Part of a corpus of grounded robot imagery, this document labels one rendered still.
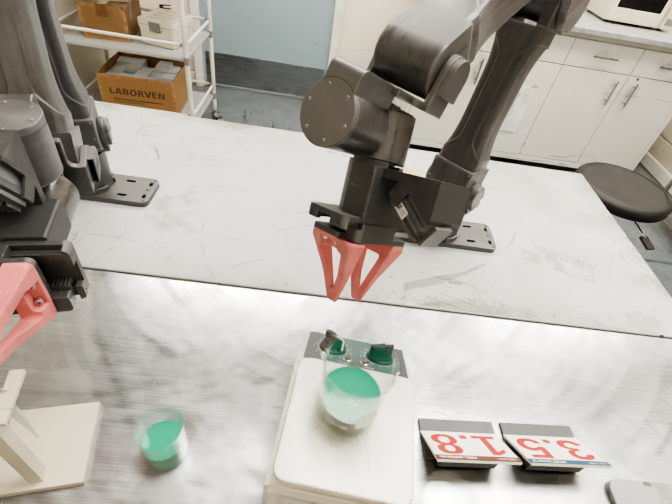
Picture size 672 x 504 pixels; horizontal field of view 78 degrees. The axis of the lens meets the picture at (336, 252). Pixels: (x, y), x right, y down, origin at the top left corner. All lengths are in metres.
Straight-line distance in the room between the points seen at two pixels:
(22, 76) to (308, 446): 0.44
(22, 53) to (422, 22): 0.38
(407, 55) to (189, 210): 0.46
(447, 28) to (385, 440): 0.37
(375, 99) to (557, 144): 2.85
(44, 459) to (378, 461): 0.32
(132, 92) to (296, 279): 2.10
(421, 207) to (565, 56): 2.61
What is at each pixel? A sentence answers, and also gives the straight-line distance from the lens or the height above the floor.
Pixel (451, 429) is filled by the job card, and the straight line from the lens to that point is 0.54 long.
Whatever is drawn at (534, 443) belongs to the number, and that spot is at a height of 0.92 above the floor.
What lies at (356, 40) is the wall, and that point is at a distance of 3.25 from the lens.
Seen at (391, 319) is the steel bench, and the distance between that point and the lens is 0.60.
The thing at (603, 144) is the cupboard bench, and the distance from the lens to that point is 3.33.
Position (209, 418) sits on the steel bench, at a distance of 0.51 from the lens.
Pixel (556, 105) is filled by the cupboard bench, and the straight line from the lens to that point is 3.05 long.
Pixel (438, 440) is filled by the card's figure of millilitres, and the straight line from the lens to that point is 0.51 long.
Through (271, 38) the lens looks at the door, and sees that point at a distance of 3.29.
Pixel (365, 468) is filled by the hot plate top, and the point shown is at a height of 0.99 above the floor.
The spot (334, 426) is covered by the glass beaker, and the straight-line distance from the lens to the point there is 0.39.
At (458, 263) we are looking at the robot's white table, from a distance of 0.73.
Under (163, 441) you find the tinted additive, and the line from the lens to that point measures 0.47.
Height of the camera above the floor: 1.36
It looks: 43 degrees down
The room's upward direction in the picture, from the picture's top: 11 degrees clockwise
